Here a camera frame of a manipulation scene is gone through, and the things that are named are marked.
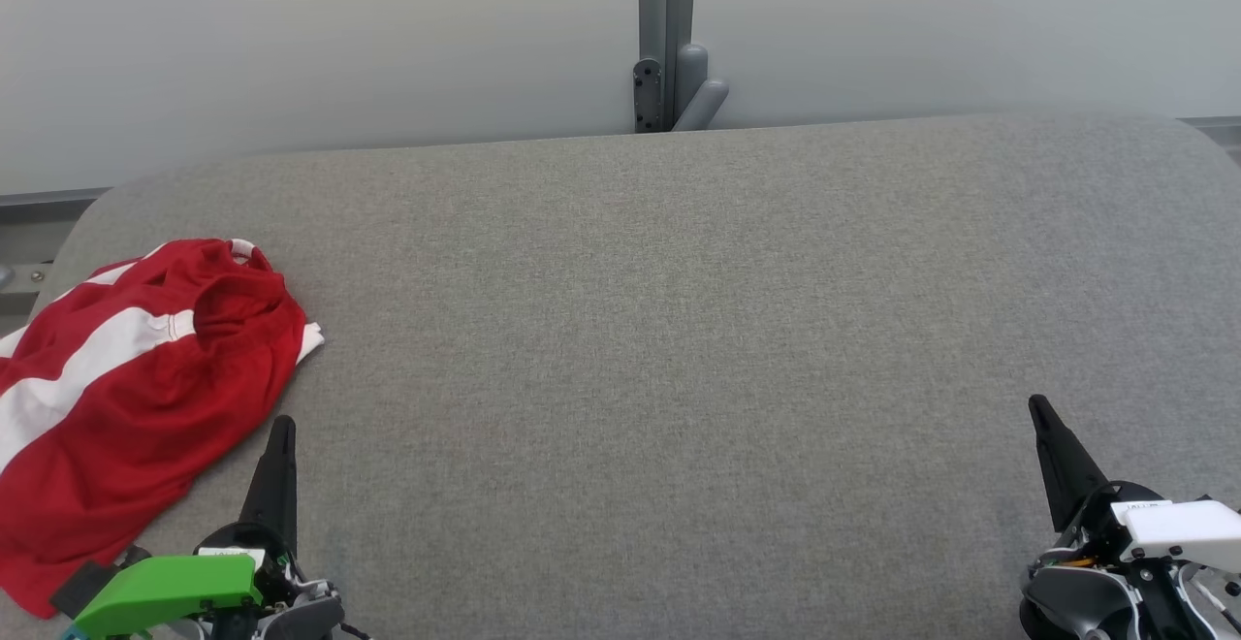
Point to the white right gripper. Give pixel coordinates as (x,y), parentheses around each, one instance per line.
(1183,533)

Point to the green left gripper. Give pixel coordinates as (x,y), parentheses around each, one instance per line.
(165,596)

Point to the red shorts with white stripe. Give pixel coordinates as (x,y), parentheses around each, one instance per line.
(145,407)

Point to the black hinge plate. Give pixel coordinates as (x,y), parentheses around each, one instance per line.
(648,97)

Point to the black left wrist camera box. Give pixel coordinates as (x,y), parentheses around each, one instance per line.
(82,587)

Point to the metal frame with screws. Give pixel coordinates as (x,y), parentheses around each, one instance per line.
(24,276)

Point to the grey wall baseboard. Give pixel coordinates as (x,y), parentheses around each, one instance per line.
(48,198)
(1212,123)

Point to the grey metal post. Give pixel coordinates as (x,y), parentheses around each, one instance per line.
(667,0)

